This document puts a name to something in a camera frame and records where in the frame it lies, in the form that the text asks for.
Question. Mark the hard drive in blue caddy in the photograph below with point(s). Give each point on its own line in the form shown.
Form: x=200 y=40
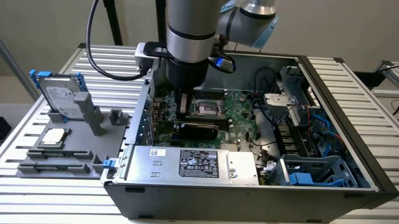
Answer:
x=81 y=81

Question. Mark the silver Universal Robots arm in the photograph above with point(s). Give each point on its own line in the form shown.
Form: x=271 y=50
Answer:
x=189 y=23

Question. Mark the grey-blue disk bay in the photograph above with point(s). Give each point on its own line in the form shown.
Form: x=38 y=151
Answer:
x=329 y=172

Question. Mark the blue case latch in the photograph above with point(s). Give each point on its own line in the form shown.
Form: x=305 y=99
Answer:
x=111 y=163

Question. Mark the blue bay lever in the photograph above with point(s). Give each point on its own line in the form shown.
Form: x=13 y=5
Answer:
x=300 y=179

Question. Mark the grey plastic parts rack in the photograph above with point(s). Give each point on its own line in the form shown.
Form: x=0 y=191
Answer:
x=74 y=149

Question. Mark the blue USB plug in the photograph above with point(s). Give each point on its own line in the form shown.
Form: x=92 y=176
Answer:
x=223 y=64

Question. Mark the silver CPU chip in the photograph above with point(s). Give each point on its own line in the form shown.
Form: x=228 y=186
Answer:
x=53 y=136

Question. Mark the black stand pole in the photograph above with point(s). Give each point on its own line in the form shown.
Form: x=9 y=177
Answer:
x=160 y=21
x=115 y=23

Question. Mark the grey power supply unit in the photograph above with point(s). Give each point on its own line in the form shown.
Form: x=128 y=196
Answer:
x=173 y=166

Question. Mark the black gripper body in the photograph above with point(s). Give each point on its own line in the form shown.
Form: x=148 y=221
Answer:
x=187 y=74

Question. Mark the open black PC case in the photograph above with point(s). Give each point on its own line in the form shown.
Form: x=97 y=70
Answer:
x=236 y=200

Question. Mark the silver metal drive cage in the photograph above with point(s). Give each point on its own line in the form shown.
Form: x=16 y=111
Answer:
x=292 y=98

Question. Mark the black graphics card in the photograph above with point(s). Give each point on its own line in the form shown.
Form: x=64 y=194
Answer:
x=197 y=131

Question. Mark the green motherboard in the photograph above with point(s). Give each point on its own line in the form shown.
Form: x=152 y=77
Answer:
x=243 y=121

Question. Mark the metal CPU socket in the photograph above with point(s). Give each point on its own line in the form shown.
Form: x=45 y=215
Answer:
x=207 y=108

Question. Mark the silver hard disk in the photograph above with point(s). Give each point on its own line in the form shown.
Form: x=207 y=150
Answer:
x=58 y=95

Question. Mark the green RAM stick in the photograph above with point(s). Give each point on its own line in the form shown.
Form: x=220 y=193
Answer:
x=56 y=153

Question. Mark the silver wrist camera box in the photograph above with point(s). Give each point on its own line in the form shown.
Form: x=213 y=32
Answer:
x=145 y=52

